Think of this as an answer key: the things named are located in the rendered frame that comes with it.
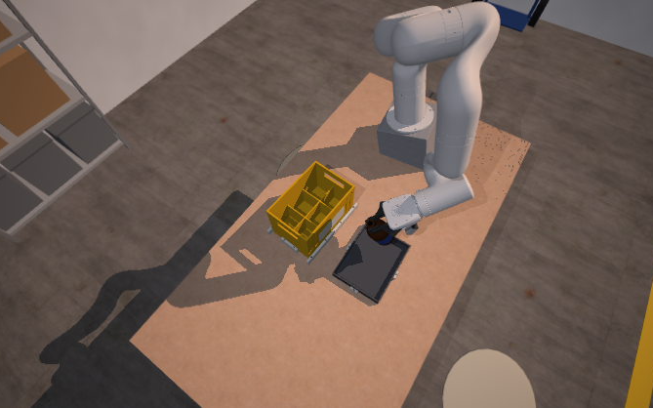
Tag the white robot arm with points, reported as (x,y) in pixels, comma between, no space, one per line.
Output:
(472,27)

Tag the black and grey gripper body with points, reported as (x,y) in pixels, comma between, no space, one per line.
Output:
(401,211)

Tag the brown bottle with blue label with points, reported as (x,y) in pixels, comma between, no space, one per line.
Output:
(381,237)

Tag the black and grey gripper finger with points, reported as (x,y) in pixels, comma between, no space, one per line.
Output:
(383,227)
(378,215)

